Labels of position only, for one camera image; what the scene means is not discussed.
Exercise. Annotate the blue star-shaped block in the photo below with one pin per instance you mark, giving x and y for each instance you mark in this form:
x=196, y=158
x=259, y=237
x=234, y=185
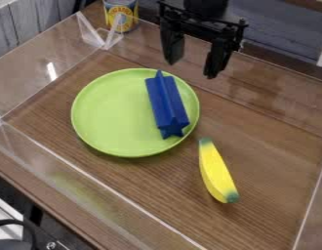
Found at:
x=170, y=112

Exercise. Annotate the yellow toy banana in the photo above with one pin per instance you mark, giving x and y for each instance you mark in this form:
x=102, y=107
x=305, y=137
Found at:
x=215, y=173

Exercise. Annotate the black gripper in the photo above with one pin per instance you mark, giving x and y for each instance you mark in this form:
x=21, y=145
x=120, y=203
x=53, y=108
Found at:
x=206, y=19

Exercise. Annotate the clear acrylic enclosure wall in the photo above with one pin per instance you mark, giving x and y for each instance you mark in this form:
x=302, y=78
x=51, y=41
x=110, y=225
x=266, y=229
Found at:
x=96, y=212

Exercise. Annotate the yellow blue tin can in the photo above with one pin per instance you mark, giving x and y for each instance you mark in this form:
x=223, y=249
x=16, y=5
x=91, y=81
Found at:
x=122, y=13

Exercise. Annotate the green plate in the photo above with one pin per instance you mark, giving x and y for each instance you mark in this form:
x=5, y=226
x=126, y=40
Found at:
x=112, y=116

